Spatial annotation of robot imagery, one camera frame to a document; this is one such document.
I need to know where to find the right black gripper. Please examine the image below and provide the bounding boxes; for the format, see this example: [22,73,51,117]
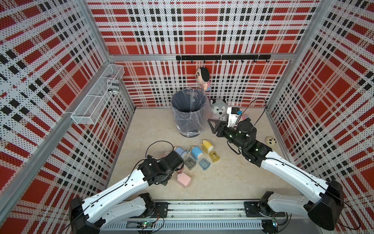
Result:
[208,118,247,151]

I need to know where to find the yellow pencil sharpener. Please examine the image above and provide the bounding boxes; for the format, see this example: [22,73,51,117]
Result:
[201,140,214,155]

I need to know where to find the pink sharpener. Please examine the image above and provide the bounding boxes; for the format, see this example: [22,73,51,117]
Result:
[177,173,192,188]

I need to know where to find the blue sharpener front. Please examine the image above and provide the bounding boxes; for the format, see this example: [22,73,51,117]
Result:
[174,147,189,160]

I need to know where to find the blue sharpener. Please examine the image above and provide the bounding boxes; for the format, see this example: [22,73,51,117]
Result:
[174,147,189,160]
[190,146,204,161]

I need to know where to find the grey bin with plastic liner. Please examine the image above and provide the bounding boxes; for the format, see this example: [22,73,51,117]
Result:
[170,88,211,138]

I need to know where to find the translucent grey sharpener tray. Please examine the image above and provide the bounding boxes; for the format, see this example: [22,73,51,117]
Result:
[185,157,196,170]

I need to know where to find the translucent blue sharpener tray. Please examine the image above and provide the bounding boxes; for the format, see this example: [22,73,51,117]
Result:
[199,159,210,171]

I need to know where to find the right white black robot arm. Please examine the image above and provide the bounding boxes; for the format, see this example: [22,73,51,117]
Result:
[208,119,344,231]

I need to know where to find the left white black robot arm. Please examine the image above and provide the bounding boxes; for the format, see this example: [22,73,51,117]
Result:
[69,151,184,234]

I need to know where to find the husky plush toy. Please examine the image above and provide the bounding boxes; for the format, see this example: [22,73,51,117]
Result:
[210,98,228,121]

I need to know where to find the lying cartoon boy doll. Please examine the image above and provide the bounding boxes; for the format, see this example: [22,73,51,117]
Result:
[239,114,249,121]

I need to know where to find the cream panda face ball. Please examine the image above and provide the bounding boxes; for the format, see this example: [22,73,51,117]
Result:
[265,136,277,147]

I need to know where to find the hanging cartoon boy doll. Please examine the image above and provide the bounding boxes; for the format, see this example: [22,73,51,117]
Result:
[195,67,211,92]

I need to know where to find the left green circuit board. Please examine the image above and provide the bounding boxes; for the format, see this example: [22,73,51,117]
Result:
[136,221,153,229]

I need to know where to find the green circuit board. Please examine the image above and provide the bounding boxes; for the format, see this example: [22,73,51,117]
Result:
[262,219,278,234]
[136,221,153,229]

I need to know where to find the black white can in basket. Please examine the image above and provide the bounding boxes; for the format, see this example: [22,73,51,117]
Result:
[107,75,120,95]

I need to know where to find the right green circuit board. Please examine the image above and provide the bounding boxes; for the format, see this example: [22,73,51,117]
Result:
[262,219,278,234]

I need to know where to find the black wall hook rail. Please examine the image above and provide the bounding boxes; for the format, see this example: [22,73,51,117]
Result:
[175,55,271,61]

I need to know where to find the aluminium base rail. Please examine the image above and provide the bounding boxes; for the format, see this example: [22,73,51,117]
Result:
[101,200,325,234]

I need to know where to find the white wire wall basket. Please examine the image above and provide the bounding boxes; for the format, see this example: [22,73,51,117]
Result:
[72,64,124,125]

